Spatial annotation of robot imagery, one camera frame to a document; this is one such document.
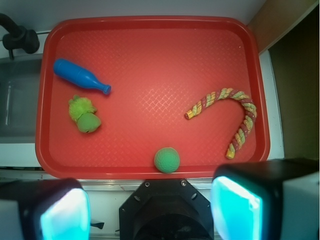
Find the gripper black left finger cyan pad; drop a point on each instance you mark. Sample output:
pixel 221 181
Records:
pixel 57 209

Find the blue plastic bottle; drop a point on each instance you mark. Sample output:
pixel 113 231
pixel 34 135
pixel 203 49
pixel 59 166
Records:
pixel 79 76

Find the green dimpled ball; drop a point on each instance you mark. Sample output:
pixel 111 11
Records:
pixel 167 160

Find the red plastic tray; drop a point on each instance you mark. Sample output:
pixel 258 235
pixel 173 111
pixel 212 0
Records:
pixel 158 68

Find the green fuzzy plush toy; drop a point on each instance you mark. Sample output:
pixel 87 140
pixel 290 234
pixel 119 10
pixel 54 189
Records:
pixel 82 111

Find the grey metal sink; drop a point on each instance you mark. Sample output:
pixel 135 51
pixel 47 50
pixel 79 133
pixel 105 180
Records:
pixel 19 90

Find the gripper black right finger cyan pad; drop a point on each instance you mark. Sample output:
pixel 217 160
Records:
pixel 269 200

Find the multicolour twisted rope toy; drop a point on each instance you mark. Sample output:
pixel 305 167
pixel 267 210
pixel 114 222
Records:
pixel 248 123

